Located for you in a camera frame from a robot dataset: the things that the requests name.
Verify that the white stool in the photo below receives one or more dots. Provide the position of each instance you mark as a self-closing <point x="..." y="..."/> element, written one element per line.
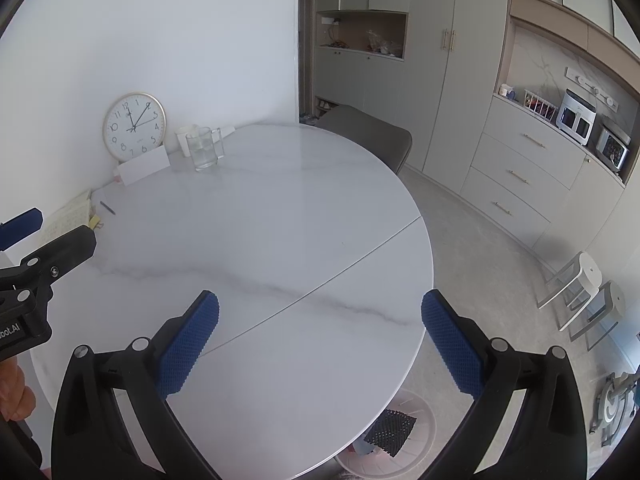
<point x="590" y="270"/>

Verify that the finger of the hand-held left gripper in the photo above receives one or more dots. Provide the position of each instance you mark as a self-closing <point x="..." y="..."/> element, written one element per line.
<point x="70" y="250"/>
<point x="22" y="225"/>

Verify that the silver countertop oven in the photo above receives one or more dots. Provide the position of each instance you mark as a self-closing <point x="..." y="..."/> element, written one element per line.
<point x="614" y="147"/>

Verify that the white wall socket rail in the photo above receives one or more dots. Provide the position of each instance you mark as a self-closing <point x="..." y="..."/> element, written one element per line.
<point x="592" y="87"/>

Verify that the spice rack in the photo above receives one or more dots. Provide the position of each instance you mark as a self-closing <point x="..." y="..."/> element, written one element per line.
<point x="540" y="105"/>

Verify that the grey stool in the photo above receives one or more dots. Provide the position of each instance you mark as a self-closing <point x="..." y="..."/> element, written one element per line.
<point x="612" y="305"/>

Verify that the grey drawer cabinet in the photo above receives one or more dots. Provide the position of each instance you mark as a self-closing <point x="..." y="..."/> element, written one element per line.
<point x="525" y="175"/>

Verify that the open notebook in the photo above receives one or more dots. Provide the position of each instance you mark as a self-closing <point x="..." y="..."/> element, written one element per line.
<point x="67" y="215"/>

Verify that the white trash bin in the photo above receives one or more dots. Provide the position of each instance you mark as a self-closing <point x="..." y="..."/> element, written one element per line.
<point x="422" y="440"/>

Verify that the white countertop oven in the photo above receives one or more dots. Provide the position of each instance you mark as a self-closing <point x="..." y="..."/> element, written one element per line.
<point x="577" y="117"/>

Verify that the grey chair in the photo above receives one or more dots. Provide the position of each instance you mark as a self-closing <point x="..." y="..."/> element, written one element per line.
<point x="370" y="135"/>

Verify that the black pen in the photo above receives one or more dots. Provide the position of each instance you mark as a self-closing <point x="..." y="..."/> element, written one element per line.
<point x="108" y="208"/>

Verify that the yellow sticky notes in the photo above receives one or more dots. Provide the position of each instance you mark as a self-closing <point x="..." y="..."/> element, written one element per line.
<point x="96" y="222"/>

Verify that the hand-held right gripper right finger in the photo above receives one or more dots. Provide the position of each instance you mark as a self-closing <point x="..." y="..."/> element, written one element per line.
<point x="450" y="345"/>

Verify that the black foam net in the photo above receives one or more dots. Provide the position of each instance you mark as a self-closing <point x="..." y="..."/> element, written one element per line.
<point x="390" y="432"/>

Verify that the clutter in cabinet niche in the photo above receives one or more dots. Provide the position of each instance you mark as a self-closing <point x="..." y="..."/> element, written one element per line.
<point x="370" y="40"/>

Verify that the small white mug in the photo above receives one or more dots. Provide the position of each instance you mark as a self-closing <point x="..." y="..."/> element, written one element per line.
<point x="505" y="92"/>

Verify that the person's left hand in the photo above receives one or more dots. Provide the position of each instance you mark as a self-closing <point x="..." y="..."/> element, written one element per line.
<point x="15" y="395"/>

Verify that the round wall clock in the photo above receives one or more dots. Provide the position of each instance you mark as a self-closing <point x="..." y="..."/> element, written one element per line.
<point x="134" y="127"/>

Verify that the grey round floor appliance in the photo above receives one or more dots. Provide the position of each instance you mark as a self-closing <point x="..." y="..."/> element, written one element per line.
<point x="612" y="407"/>

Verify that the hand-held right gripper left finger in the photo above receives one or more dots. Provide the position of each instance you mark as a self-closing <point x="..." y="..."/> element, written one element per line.
<point x="187" y="345"/>

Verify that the shoe rack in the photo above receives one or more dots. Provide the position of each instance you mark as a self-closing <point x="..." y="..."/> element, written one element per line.
<point x="326" y="107"/>

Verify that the glass mug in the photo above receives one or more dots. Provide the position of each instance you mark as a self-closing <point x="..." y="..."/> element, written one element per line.
<point x="202" y="152"/>

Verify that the grey tall cabinet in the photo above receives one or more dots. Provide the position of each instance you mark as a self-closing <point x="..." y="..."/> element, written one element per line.
<point x="450" y="90"/>

